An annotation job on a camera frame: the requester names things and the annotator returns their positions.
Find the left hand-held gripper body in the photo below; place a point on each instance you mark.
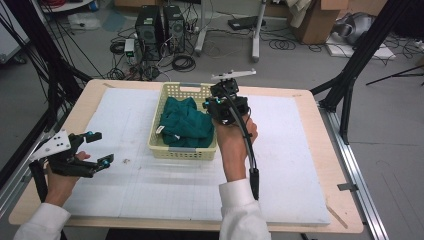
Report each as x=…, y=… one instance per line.
x=53, y=144

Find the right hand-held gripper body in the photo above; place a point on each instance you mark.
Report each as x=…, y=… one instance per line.
x=228, y=100

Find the green cloth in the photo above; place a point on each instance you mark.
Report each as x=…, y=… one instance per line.
x=186, y=123

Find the cream plastic basket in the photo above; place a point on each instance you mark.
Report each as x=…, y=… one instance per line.
x=160, y=146

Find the person's right hand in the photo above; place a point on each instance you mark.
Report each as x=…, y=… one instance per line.
x=233, y=141

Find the person's left hand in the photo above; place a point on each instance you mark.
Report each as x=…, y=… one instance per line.
x=61, y=185

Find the white gridded mat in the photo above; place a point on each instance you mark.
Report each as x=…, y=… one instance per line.
x=133, y=186

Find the white stand leg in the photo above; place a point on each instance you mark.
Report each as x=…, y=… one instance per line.
x=200, y=30
x=257, y=33

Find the flat black device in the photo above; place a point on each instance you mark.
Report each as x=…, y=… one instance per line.
x=246, y=22

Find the black computer tower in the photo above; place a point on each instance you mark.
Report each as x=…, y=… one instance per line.
x=148, y=30
x=174, y=28

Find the small grey electronic box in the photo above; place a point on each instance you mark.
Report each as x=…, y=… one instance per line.
x=129, y=46

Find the cardboard box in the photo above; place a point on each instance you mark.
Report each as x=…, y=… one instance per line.
x=316, y=20

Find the white cabinet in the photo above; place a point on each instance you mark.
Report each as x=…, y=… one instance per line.
x=10, y=36

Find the white flat board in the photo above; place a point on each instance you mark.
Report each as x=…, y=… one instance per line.
x=360, y=51

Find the white round table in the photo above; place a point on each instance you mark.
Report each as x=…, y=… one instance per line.
x=66, y=5

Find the grey rounded device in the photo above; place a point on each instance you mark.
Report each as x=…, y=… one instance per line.
x=354, y=25

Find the thin wooden strip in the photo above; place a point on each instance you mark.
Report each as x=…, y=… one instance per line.
x=337, y=216

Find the black tripod legs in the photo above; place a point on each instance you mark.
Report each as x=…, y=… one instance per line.
x=396, y=75

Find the aluminium rail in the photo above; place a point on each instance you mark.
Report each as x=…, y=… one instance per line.
x=353, y=173
x=16, y=180

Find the black metal frame stand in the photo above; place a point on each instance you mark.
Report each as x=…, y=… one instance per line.
x=50, y=66
x=360, y=56

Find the grey metal bracket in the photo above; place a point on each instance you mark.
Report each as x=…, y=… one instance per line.
x=347, y=187

